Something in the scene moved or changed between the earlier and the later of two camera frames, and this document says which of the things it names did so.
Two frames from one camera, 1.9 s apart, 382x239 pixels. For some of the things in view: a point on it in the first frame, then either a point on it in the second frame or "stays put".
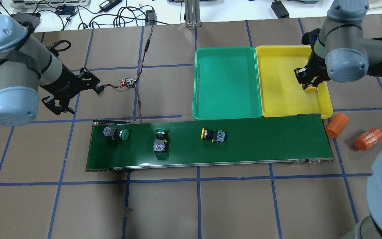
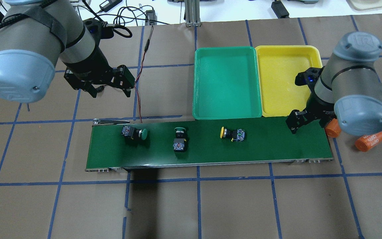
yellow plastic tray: (282, 95) stays put
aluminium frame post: (192, 13) stays put
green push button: (111, 132) to (133, 132)
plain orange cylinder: (336, 125) stays put
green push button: (159, 143) to (179, 144)
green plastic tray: (225, 83) stays put
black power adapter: (151, 18) stays put
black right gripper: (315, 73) to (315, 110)
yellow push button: (218, 136) to (237, 134)
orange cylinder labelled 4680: (368, 138) stays put
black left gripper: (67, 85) to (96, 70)
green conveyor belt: (118, 144) stays put
